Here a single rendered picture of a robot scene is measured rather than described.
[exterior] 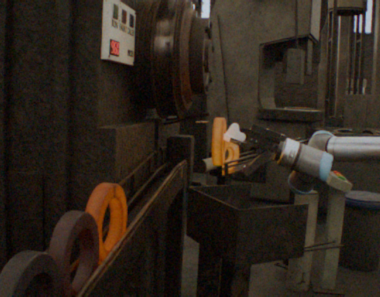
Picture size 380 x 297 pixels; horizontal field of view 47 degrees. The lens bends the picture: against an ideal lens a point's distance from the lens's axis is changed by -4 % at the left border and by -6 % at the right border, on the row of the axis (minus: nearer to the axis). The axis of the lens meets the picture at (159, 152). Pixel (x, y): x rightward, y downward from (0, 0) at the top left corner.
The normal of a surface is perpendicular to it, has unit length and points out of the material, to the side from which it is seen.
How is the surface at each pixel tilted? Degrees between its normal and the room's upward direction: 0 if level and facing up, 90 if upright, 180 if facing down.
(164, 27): 73
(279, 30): 90
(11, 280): 39
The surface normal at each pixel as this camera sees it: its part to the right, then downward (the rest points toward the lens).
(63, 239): -0.15, -0.59
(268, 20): -0.45, 0.10
